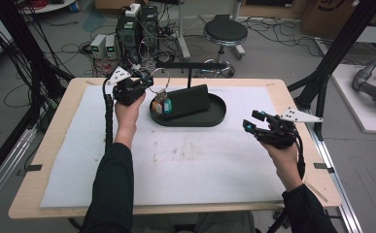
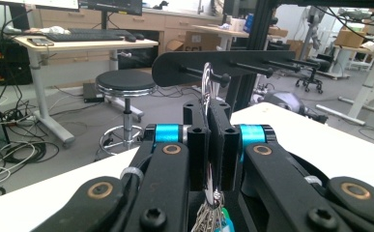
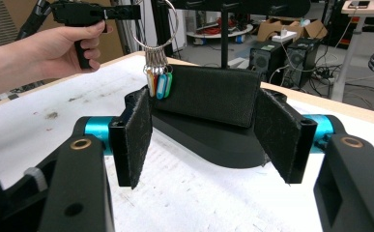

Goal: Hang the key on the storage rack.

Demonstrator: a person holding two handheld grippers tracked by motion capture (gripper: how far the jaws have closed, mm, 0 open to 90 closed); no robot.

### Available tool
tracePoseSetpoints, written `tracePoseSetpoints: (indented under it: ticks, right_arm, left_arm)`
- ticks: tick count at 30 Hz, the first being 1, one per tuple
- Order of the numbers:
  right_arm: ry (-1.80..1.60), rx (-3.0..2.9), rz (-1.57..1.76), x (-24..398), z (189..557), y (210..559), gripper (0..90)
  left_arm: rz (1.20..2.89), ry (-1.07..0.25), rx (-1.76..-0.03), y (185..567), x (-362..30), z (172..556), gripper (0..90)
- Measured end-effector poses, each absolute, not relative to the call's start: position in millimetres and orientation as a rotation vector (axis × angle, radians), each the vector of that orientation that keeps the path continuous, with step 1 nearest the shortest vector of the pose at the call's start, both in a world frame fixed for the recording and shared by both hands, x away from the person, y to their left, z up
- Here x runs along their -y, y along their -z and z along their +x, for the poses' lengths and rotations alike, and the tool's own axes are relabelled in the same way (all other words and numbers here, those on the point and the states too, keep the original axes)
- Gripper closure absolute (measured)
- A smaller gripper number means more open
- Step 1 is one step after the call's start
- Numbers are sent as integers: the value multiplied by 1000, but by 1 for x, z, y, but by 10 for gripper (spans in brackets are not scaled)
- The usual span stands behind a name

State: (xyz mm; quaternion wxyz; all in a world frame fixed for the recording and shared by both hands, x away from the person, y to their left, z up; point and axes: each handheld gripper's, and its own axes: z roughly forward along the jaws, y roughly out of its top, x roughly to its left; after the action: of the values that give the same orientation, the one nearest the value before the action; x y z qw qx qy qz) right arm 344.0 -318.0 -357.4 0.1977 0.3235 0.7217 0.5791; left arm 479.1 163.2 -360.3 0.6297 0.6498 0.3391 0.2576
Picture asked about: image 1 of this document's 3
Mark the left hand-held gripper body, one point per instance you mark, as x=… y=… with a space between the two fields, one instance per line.
x=129 y=92

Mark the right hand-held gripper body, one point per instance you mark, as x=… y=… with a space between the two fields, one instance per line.
x=281 y=134

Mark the person's left hand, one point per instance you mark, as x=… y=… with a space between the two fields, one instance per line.
x=127 y=119

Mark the person's right hand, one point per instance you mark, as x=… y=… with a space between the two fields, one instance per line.
x=282 y=165

